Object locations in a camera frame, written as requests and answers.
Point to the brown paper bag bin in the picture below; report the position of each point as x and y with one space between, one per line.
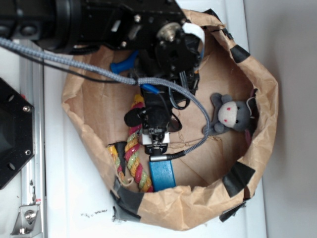
215 177

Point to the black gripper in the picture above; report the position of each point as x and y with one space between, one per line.
176 56

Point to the aluminium extrusion rail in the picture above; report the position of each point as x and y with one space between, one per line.
33 186

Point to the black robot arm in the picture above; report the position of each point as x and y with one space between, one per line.
158 30

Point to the grey plush mouse toy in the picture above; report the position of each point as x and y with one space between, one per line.
228 114

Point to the black octagonal mount plate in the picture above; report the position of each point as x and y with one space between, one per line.
16 133

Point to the blue rectangular block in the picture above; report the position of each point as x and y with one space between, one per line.
162 175

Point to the colourful twisted rope toy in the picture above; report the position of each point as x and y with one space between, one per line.
125 155

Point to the silver corner bracket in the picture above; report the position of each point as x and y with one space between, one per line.
28 223

